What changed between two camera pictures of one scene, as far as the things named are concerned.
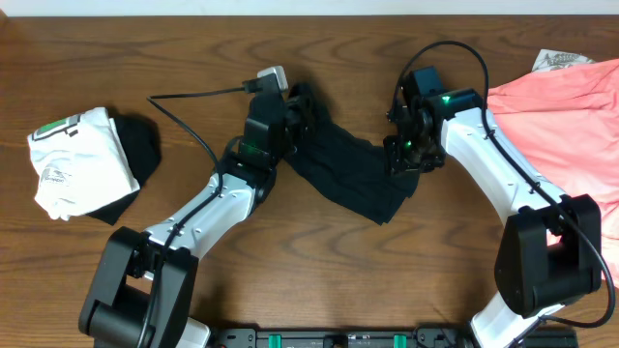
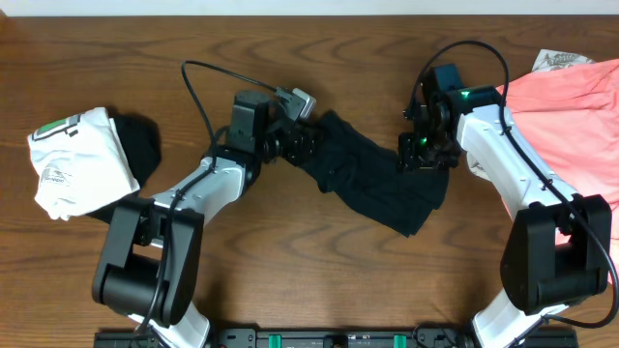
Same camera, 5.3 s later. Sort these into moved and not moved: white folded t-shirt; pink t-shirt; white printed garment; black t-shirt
Moved: black t-shirt
Not moved: white printed garment; pink t-shirt; white folded t-shirt
